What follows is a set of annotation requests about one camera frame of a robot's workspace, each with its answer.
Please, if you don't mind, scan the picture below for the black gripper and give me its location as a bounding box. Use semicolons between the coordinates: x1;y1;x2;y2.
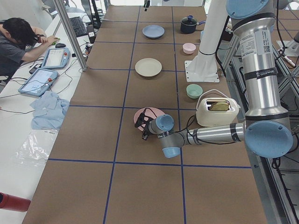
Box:
142;123;151;140

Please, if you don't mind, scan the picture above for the pink plate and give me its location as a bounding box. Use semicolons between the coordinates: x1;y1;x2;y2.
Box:
133;107;165;131

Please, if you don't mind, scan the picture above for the blue plate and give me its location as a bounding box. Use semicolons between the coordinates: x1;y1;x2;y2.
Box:
142;25;165;39

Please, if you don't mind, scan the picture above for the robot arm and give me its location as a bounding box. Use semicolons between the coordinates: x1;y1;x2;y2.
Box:
135;0;293;158

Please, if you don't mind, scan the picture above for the green bowl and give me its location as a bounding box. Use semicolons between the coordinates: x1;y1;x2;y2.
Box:
186;84;203;99

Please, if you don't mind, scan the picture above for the cream toaster with bread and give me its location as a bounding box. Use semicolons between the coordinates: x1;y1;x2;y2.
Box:
196;89;241;127

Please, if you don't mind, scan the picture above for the cream plate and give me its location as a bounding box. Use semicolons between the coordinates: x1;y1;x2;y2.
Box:
135;58;162;77

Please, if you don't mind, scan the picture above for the pink bowl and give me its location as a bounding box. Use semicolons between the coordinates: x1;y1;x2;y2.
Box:
183;42;196;55

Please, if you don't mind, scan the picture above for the light blue cloth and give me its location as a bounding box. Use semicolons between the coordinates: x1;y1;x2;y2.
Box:
30;91;70;130

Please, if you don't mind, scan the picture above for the clear plastic bag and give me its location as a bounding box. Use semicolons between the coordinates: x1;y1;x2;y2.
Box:
12;129;58;167

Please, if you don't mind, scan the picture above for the upper teach pendant tablet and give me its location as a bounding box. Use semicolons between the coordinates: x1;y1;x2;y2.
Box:
41;48;70;69

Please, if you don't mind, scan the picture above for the teach pendant tablet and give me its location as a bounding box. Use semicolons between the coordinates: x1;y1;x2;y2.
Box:
18;68;58;97
41;48;70;69

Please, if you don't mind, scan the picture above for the lower teach pendant tablet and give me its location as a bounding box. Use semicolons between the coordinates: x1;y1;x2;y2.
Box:
18;68;58;97

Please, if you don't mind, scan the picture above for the dark blue pot with lid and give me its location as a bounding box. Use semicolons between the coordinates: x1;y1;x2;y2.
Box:
180;15;206;34

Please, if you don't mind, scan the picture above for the black computer mouse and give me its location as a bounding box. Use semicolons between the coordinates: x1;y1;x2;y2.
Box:
55;43;66;48

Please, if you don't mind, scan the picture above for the black keyboard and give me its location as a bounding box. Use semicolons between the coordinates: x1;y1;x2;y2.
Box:
69;16;87;37

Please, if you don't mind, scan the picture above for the red bottle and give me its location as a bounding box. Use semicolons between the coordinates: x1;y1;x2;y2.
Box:
0;192;31;212

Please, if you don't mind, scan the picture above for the seated person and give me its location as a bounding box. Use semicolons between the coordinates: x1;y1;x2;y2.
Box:
0;17;59;83

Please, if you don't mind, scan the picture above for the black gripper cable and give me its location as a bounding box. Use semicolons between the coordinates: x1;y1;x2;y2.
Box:
143;107;199;138

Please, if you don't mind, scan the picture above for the white camera stand pillar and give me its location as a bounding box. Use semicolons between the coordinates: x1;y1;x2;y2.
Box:
185;0;228;83

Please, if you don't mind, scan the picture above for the aluminium frame post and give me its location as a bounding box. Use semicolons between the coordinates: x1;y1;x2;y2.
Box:
53;0;87;71

